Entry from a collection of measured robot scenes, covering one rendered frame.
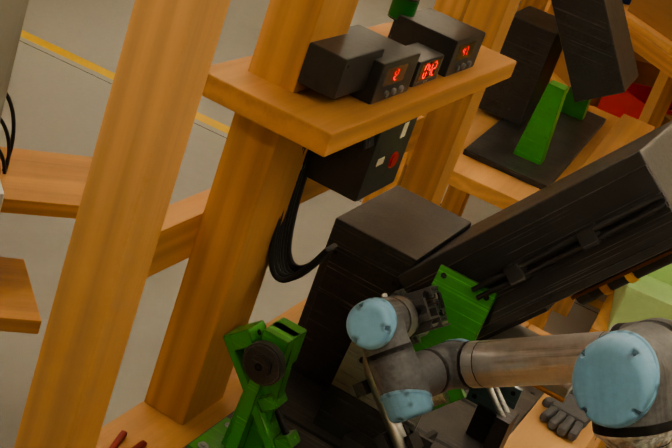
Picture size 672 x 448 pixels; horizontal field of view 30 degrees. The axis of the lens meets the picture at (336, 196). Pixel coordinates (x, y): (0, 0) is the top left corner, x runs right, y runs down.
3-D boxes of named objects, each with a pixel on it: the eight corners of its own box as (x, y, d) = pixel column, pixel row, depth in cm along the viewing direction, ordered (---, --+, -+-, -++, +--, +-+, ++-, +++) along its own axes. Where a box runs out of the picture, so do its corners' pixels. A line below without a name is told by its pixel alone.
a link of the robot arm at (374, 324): (353, 361, 191) (335, 309, 192) (376, 355, 201) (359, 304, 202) (400, 344, 188) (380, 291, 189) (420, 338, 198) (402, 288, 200)
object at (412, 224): (418, 358, 271) (474, 222, 259) (359, 409, 245) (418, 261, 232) (346, 318, 277) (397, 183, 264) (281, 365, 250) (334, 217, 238)
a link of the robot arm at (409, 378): (458, 400, 196) (434, 334, 198) (417, 417, 188) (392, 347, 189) (421, 412, 201) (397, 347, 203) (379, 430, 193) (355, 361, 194)
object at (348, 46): (372, 87, 209) (386, 48, 207) (333, 100, 196) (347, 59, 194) (336, 70, 212) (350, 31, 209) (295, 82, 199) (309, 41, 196)
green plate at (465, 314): (458, 391, 233) (507, 290, 230) (446, 397, 225) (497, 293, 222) (404, 362, 236) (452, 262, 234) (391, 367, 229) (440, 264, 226)
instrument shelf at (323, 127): (510, 78, 268) (517, 60, 267) (323, 158, 190) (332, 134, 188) (410, 31, 276) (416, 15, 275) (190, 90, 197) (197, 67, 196)
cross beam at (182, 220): (412, 149, 304) (425, 116, 301) (85, 308, 190) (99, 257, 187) (395, 141, 306) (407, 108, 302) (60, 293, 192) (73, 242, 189)
